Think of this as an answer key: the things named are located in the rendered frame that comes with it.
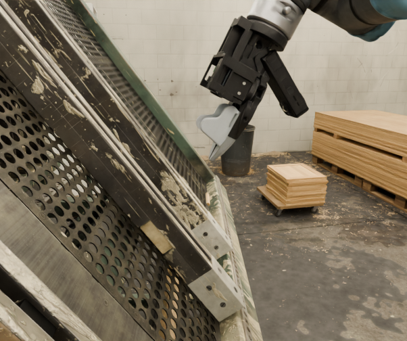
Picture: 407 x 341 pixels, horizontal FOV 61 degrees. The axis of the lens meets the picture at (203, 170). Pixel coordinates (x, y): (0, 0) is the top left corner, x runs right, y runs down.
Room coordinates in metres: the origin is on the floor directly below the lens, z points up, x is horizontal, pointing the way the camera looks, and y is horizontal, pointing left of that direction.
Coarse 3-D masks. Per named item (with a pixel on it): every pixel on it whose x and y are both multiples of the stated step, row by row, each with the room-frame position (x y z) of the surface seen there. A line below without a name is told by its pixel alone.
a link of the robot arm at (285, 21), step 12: (264, 0) 0.54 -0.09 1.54; (276, 0) 0.53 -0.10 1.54; (288, 0) 0.53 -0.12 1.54; (252, 12) 0.55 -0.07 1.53; (264, 12) 0.53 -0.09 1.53; (276, 12) 0.53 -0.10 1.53; (288, 12) 0.53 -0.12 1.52; (300, 12) 0.54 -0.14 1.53; (276, 24) 0.53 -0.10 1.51; (288, 24) 0.54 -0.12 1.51; (288, 36) 0.54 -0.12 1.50
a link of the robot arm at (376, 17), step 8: (352, 0) 0.49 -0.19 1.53; (360, 0) 0.47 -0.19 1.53; (368, 0) 0.44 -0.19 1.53; (376, 0) 0.43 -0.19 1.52; (384, 0) 0.41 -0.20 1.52; (392, 0) 0.40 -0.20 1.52; (400, 0) 0.39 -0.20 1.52; (352, 8) 0.49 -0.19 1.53; (360, 8) 0.47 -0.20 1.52; (368, 8) 0.45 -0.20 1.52; (376, 8) 0.43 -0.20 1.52; (384, 8) 0.42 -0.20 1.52; (392, 8) 0.41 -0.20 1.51; (400, 8) 0.40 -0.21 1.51; (360, 16) 0.49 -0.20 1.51; (368, 16) 0.47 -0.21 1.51; (376, 16) 0.45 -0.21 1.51; (384, 16) 0.44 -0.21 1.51; (392, 16) 0.43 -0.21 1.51; (400, 16) 0.42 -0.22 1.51; (376, 24) 0.49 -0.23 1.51
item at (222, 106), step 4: (220, 104) 0.57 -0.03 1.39; (224, 104) 0.57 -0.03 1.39; (228, 104) 0.57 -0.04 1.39; (216, 108) 0.57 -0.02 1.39; (220, 108) 0.57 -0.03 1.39; (216, 112) 0.57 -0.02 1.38; (220, 112) 0.57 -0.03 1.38; (200, 116) 0.56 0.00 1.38; (204, 116) 0.56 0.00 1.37; (208, 116) 0.56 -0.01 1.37; (212, 116) 0.57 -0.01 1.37; (216, 116) 0.57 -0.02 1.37; (196, 120) 0.56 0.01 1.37; (200, 120) 0.56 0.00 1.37; (196, 124) 0.56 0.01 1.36; (212, 144) 0.57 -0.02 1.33; (212, 148) 0.56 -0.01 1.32
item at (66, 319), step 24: (0, 240) 0.27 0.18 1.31; (0, 264) 0.25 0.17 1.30; (24, 264) 0.27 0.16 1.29; (0, 288) 0.25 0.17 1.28; (24, 288) 0.25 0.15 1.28; (48, 288) 0.27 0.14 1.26; (0, 312) 0.22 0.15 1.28; (24, 312) 0.24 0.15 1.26; (48, 312) 0.25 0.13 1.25; (72, 312) 0.27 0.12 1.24; (0, 336) 0.21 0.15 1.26; (24, 336) 0.22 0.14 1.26; (48, 336) 0.23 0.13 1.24; (72, 336) 0.25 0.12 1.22; (96, 336) 0.27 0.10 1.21
